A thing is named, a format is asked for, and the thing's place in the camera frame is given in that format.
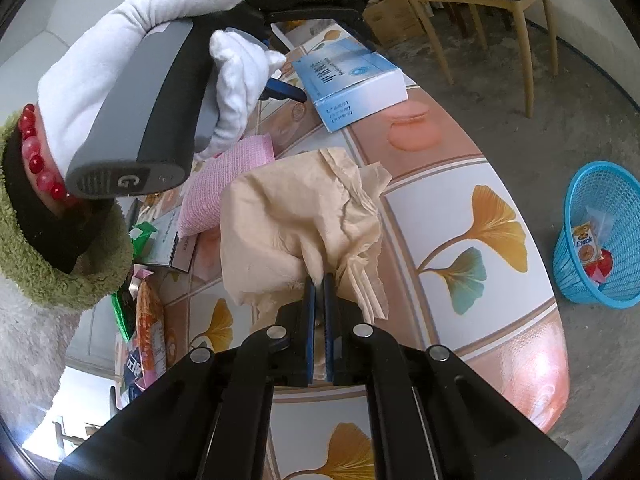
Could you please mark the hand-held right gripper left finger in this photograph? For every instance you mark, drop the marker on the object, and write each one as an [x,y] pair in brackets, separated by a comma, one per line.
[310,340]

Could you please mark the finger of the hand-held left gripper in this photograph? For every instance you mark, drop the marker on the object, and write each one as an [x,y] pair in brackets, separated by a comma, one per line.
[287,91]
[362,30]

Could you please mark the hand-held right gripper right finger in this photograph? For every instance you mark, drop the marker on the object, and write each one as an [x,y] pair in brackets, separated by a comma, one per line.
[328,340]

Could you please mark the beige tissue paper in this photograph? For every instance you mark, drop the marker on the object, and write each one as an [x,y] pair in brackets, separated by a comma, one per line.
[270,220]

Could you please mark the blue plastic mesh basket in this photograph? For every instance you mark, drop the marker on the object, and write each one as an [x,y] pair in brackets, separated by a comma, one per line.
[575,270]

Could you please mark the small orange white packet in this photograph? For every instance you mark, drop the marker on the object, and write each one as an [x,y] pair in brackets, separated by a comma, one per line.
[586,245]

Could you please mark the person's left forearm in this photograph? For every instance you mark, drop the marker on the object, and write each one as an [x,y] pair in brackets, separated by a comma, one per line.
[65,270]

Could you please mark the person's left hand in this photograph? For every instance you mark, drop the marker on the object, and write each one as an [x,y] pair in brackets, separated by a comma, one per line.
[100,60]

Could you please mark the cardboard box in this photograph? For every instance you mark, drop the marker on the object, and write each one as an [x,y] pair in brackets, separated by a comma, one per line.
[395,20]

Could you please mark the blue and white box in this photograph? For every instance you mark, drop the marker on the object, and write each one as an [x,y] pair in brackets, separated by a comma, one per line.
[350,90]

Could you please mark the pink mesh cloth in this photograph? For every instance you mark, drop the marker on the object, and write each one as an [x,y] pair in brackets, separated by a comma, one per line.
[215,185]

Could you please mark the shiny green packet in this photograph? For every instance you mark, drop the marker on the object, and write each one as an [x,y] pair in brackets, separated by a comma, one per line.
[142,240]

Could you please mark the white box black print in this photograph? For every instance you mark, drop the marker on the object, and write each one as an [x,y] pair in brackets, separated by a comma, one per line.
[167,245]

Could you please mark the pink snack bag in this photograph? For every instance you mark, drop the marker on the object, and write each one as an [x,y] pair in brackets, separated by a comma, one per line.
[150,330]

